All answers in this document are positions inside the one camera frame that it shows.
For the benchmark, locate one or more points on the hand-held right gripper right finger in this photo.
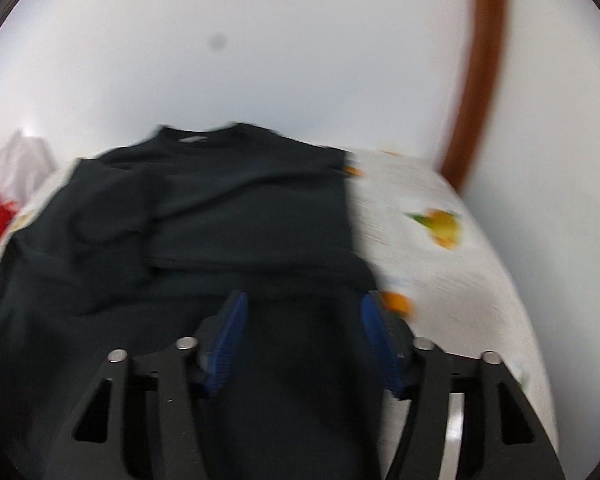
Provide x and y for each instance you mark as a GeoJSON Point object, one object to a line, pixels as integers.
{"type": "Point", "coordinates": [377, 345]}

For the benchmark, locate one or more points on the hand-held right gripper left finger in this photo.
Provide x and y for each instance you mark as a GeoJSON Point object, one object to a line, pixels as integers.
{"type": "Point", "coordinates": [225, 350]}

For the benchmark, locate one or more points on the black t-shirt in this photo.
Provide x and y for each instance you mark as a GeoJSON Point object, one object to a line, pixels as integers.
{"type": "Point", "coordinates": [205, 210]}

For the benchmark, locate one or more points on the fruit print tablecloth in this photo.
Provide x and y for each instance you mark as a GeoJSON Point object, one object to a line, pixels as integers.
{"type": "Point", "coordinates": [430, 270]}

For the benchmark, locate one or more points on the white plastic bag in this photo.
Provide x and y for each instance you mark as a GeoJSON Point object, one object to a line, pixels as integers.
{"type": "Point", "coordinates": [22, 165]}

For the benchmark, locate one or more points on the brown wooden door frame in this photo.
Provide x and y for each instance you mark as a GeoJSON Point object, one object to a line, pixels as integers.
{"type": "Point", "coordinates": [480, 85]}

